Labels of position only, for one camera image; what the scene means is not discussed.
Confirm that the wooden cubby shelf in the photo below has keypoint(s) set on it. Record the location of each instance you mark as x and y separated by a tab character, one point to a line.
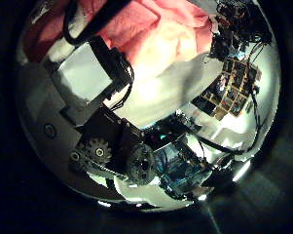
232	89

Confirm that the pink cloth garment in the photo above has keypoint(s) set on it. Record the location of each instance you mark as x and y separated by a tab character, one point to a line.
165	35

